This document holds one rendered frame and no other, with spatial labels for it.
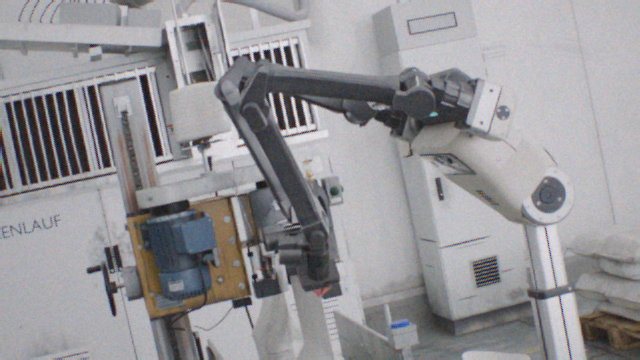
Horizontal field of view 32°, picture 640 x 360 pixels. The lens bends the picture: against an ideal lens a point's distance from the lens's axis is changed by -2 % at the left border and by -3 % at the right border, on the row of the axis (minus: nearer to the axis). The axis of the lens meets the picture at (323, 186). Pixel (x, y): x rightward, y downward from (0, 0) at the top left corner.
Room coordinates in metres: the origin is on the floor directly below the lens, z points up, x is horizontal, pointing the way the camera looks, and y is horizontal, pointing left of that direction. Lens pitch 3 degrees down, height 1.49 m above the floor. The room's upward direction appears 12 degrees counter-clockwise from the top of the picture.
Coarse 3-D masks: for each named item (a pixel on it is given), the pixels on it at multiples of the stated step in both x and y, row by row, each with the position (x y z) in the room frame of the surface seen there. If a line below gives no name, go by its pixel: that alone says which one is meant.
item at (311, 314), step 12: (300, 288) 3.26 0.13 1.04; (300, 300) 3.31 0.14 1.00; (312, 300) 3.08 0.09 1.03; (300, 312) 3.37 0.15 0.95; (312, 312) 3.16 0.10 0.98; (324, 312) 2.93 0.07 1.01; (300, 324) 3.40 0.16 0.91; (312, 324) 3.19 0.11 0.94; (324, 324) 2.96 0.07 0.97; (312, 336) 3.23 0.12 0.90; (324, 336) 3.00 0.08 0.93; (312, 348) 3.22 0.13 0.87; (324, 348) 3.05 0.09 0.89
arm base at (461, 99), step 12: (456, 84) 2.61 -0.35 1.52; (468, 84) 2.60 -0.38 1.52; (480, 84) 2.58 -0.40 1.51; (444, 96) 2.58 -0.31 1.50; (456, 96) 2.58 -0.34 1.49; (468, 96) 2.58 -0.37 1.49; (444, 108) 2.60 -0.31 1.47; (456, 108) 2.58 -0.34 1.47; (468, 108) 2.58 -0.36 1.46; (456, 120) 2.65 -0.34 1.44; (468, 120) 2.57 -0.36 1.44
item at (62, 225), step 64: (128, 64) 6.09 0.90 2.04; (0, 128) 6.04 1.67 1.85; (64, 128) 6.09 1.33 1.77; (320, 128) 6.27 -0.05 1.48; (0, 192) 5.95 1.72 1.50; (64, 192) 5.98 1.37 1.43; (0, 256) 5.92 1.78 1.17; (64, 256) 5.99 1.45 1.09; (128, 256) 6.05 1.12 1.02; (0, 320) 5.91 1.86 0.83; (64, 320) 5.97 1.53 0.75; (128, 320) 6.04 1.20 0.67; (192, 320) 6.10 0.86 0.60
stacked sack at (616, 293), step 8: (616, 280) 5.80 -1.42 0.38; (624, 280) 5.77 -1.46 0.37; (632, 280) 5.69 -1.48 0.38; (608, 288) 5.81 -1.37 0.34; (616, 288) 5.73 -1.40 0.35; (624, 288) 5.64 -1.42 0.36; (632, 288) 5.56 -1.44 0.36; (608, 296) 5.77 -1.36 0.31; (616, 296) 5.70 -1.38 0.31; (624, 296) 5.62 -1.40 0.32; (632, 296) 5.54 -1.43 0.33; (616, 304) 5.73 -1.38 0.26; (624, 304) 5.64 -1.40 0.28; (632, 304) 5.54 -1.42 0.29
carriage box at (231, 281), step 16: (208, 208) 3.43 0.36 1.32; (224, 208) 3.44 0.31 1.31; (128, 224) 3.38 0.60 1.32; (224, 224) 3.43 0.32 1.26; (224, 240) 3.43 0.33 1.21; (240, 240) 3.44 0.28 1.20; (144, 256) 3.38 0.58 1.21; (224, 256) 3.43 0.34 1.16; (240, 256) 3.44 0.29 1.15; (144, 272) 3.38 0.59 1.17; (160, 272) 3.39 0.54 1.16; (224, 272) 3.43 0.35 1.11; (240, 272) 3.44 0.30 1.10; (144, 288) 3.38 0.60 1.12; (160, 288) 3.39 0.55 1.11; (224, 288) 3.43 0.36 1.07; (240, 288) 3.43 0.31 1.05; (192, 304) 3.41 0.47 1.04; (208, 304) 3.41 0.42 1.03
